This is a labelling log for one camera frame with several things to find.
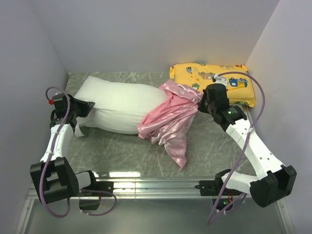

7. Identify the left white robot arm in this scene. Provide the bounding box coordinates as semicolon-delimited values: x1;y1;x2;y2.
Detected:
30;94;98;204

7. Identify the pink pillowcase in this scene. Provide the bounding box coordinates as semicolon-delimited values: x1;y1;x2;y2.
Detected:
137;80;203;170

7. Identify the yellow cartoon print pillow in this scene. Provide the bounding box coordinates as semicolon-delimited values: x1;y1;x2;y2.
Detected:
169;63;255;107

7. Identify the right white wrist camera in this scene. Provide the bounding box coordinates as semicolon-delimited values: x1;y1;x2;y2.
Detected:
212;74;228;87

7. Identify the white pillow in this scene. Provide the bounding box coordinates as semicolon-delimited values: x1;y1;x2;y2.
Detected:
74;76;168;137

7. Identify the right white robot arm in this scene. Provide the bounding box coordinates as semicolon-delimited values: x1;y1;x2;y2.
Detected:
198;84;297;208

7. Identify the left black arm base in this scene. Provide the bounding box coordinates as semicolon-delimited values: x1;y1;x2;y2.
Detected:
79;181;117;216

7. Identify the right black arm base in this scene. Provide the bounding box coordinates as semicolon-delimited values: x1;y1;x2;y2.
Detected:
195;180;241;211

